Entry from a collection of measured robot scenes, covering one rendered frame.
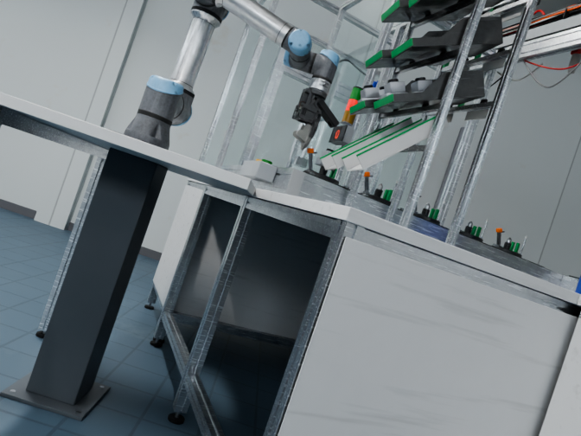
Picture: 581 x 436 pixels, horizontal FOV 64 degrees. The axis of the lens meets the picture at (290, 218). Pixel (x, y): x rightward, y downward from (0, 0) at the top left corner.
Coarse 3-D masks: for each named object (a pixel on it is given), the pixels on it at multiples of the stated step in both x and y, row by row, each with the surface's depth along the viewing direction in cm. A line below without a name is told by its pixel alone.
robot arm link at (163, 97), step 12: (156, 84) 151; (168, 84) 151; (180, 84) 156; (144, 96) 152; (156, 96) 151; (168, 96) 152; (180, 96) 156; (144, 108) 151; (156, 108) 151; (168, 108) 153; (180, 108) 161
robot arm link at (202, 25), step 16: (192, 16) 169; (208, 16) 166; (224, 16) 175; (192, 32) 166; (208, 32) 168; (192, 48) 166; (176, 64) 168; (192, 64) 167; (176, 80) 166; (192, 80) 169; (192, 96) 169
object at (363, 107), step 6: (408, 84) 142; (408, 90) 142; (360, 102) 143; (366, 102) 140; (372, 102) 140; (354, 108) 147; (360, 108) 143; (366, 108) 141; (372, 108) 142; (408, 108) 150
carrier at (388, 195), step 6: (378, 186) 183; (396, 186) 179; (366, 192) 180; (378, 192) 182; (390, 192) 183; (372, 198) 169; (378, 198) 176; (384, 198) 185; (390, 198) 183; (390, 204) 178; (402, 210) 174
